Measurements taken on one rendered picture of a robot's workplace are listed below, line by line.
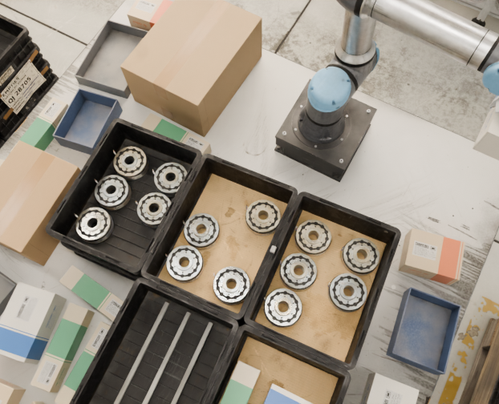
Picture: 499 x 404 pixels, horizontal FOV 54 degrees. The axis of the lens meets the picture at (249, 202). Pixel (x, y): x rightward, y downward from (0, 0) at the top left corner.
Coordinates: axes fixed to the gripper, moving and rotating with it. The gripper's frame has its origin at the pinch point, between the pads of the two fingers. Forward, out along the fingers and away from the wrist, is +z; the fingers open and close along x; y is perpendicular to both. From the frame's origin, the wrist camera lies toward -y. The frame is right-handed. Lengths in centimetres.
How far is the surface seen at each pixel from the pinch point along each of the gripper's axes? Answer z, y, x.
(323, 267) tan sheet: 28, 51, -26
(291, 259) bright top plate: 25, 55, -35
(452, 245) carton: 33.1, 25.2, 4.8
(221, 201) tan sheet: 28, 48, -62
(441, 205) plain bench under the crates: 40.7, 10.8, -1.6
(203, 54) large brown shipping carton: 21, 9, -91
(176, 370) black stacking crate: 28, 96, -48
